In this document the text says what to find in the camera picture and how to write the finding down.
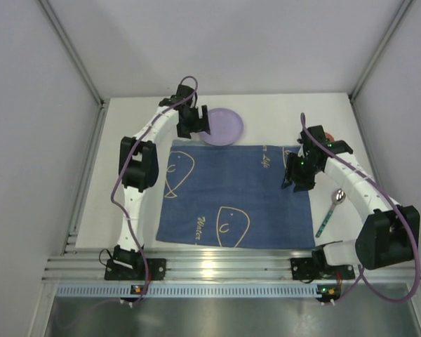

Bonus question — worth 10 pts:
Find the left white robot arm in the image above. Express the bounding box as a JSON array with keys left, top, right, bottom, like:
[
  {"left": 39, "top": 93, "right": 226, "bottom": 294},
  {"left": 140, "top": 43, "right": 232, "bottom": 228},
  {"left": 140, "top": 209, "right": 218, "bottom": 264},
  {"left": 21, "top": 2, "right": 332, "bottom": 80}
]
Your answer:
[{"left": 110, "top": 83, "right": 210, "bottom": 271}]

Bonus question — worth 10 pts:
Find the perforated grey cable tray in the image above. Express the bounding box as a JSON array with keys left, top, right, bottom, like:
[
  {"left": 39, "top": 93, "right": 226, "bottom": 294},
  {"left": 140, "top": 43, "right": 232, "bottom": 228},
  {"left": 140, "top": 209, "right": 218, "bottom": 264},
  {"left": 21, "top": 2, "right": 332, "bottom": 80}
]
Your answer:
[{"left": 55, "top": 284, "right": 341, "bottom": 299}]

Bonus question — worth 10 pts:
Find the purple plastic plate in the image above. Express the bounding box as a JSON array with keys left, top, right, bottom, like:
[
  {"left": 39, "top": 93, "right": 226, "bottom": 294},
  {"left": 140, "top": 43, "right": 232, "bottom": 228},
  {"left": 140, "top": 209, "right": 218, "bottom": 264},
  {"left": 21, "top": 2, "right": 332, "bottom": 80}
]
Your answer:
[{"left": 199, "top": 108, "right": 244, "bottom": 146}]

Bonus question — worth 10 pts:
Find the blue cloth placemat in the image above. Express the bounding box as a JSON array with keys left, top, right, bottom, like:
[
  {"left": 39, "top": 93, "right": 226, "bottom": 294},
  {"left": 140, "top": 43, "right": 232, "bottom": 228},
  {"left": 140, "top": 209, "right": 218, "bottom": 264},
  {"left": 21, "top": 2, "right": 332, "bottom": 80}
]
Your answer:
[{"left": 156, "top": 140, "right": 315, "bottom": 249}]

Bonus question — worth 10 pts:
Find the orange plastic cup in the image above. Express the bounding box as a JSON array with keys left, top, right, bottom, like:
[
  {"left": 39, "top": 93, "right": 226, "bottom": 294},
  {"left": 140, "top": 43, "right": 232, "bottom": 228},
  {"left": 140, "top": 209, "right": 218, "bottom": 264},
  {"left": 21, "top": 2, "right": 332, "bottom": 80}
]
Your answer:
[{"left": 325, "top": 132, "right": 335, "bottom": 142}]

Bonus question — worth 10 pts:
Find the spoon with green handle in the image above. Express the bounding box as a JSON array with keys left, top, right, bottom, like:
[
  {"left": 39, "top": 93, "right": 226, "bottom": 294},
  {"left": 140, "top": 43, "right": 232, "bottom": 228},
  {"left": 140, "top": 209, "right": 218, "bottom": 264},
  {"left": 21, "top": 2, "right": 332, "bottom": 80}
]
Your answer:
[{"left": 315, "top": 189, "right": 346, "bottom": 238}]

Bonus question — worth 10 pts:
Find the purple cable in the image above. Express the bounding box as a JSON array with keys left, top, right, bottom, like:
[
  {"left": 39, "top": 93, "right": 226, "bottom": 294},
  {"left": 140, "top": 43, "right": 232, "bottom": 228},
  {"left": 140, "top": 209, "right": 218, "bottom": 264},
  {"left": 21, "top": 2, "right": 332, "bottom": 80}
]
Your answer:
[
  {"left": 300, "top": 112, "right": 421, "bottom": 305},
  {"left": 110, "top": 76, "right": 199, "bottom": 303}
]

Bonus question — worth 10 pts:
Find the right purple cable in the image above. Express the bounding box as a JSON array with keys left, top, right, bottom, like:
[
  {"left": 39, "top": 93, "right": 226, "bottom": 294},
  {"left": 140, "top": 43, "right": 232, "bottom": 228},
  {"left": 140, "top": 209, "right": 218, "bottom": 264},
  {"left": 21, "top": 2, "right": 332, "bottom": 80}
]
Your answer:
[{"left": 300, "top": 112, "right": 421, "bottom": 305}]

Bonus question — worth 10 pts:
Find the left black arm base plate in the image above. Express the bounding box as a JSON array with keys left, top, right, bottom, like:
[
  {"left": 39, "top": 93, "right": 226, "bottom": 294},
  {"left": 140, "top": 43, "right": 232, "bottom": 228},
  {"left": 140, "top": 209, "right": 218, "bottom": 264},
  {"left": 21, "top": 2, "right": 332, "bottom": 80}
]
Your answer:
[{"left": 104, "top": 258, "right": 167, "bottom": 281}]

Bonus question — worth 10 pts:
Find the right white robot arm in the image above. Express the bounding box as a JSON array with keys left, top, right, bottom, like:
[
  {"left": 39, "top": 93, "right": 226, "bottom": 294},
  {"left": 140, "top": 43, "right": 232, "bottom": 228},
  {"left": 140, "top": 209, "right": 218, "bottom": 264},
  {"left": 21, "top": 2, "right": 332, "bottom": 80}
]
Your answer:
[{"left": 282, "top": 126, "right": 420, "bottom": 270}]

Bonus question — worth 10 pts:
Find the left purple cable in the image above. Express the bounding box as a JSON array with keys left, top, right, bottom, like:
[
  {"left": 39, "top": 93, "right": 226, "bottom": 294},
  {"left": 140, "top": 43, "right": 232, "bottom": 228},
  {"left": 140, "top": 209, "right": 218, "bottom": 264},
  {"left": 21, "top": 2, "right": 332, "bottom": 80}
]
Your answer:
[{"left": 110, "top": 76, "right": 199, "bottom": 303}]

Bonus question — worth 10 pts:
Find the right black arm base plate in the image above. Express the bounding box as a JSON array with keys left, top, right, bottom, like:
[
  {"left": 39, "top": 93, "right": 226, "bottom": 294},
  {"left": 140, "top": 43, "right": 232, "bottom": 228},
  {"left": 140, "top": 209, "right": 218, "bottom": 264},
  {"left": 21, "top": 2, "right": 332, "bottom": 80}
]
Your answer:
[{"left": 290, "top": 258, "right": 319, "bottom": 284}]

